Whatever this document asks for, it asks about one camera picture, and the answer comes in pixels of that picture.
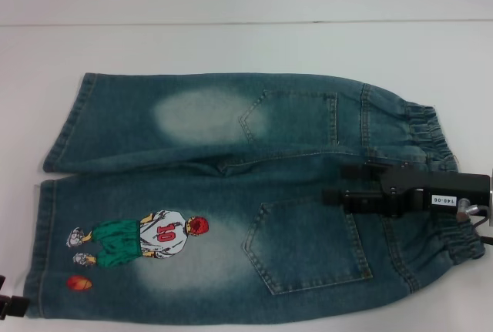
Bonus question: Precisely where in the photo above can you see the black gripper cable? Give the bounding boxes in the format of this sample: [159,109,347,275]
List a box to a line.
[472,211,493,246]

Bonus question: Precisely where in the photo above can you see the silver cable connector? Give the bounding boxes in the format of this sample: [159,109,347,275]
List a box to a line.
[455,198,488,220]

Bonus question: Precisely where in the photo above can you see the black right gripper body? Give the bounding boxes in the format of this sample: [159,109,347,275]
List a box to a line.
[378,165,491,218]

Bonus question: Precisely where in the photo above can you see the blue denim shorts with print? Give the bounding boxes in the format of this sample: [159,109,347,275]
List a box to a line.
[22,72,486,332]

